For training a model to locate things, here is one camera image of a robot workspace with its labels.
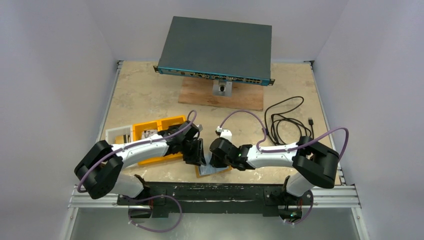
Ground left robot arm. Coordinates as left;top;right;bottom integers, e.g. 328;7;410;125
74;121;206;205

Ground black USB cable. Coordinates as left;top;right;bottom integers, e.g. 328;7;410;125
261;96;315;147

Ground silver VIP card stack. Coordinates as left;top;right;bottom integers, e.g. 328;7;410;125
141;129;158;140

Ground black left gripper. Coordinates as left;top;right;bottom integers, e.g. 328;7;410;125
179;137;206;166

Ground yellow bin with silver cards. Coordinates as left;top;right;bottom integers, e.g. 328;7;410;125
132;120;165;166

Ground yellow bin with black cards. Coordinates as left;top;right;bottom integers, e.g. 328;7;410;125
159;115;187;161

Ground metal switch stand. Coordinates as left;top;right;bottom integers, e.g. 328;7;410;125
212;79;233;97

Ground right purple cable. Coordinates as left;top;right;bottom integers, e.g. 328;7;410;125
216;110;350;226

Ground blue network switch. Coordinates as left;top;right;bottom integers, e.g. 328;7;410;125
154;16;275;86

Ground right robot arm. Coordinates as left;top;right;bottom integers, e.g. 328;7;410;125
209;136;340;204

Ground white plastic tray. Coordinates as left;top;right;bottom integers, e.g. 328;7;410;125
104;125;133;144

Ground tan leather card holder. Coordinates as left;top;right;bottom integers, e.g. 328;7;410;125
194;152;232;178

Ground wooden board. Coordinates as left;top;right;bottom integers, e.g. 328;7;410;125
178;77;264;111

